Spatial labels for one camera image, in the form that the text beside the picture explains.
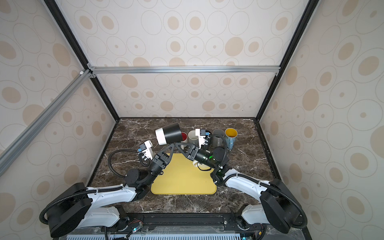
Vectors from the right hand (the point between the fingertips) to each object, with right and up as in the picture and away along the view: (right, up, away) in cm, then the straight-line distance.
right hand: (176, 148), depth 64 cm
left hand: (+1, 0, -3) cm, 3 cm away
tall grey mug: (+22, +1, +31) cm, 38 cm away
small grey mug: (+7, +3, +30) cm, 31 cm away
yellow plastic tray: (-1, -20, +25) cm, 32 cm away
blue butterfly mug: (+31, +5, +31) cm, 44 cm away
